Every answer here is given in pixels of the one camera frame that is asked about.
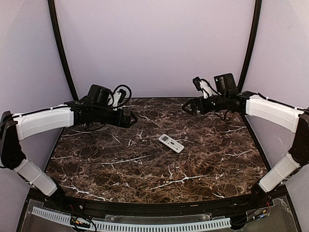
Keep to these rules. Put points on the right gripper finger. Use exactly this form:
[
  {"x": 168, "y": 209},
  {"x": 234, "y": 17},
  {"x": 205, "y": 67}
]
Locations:
[
  {"x": 191, "y": 104},
  {"x": 192, "y": 110}
]

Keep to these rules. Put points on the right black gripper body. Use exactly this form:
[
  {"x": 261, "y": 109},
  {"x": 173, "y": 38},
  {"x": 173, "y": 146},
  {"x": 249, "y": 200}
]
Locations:
[{"x": 198, "y": 106}]

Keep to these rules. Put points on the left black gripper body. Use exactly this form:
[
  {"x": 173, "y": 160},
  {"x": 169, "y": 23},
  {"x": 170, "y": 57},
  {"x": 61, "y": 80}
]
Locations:
[{"x": 123, "y": 117}]

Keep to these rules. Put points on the white universal remote control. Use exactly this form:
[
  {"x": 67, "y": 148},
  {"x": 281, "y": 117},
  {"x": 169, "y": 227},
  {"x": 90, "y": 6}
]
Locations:
[{"x": 171, "y": 143}]

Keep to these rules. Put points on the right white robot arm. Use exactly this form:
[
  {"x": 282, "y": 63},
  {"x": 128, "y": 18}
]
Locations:
[{"x": 289, "y": 130}]

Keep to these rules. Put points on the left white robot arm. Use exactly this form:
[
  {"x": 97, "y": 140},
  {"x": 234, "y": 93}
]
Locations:
[{"x": 17, "y": 127}]

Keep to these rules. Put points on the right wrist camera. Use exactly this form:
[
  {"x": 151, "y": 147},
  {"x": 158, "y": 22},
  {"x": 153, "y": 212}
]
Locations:
[{"x": 203, "y": 86}]

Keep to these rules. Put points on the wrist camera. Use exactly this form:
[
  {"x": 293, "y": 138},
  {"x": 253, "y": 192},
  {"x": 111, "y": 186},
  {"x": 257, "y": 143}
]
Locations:
[
  {"x": 119, "y": 96},
  {"x": 203, "y": 86}
]

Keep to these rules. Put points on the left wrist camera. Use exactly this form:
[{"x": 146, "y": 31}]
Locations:
[{"x": 119, "y": 96}]

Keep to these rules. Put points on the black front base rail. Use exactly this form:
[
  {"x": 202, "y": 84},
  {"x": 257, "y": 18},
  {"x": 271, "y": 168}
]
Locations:
[{"x": 223, "y": 207}]

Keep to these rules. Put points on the right black frame post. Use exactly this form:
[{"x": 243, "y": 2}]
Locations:
[{"x": 251, "y": 42}]

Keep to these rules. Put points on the black frame post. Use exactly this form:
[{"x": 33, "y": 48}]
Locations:
[
  {"x": 60, "y": 48},
  {"x": 251, "y": 42}
]

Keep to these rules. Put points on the left black frame post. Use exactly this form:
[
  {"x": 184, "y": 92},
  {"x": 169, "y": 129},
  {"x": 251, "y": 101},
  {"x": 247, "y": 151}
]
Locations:
[{"x": 60, "y": 48}]

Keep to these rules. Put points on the white slotted cable duct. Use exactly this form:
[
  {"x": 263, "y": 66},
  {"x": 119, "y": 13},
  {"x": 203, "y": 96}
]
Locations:
[{"x": 134, "y": 224}]

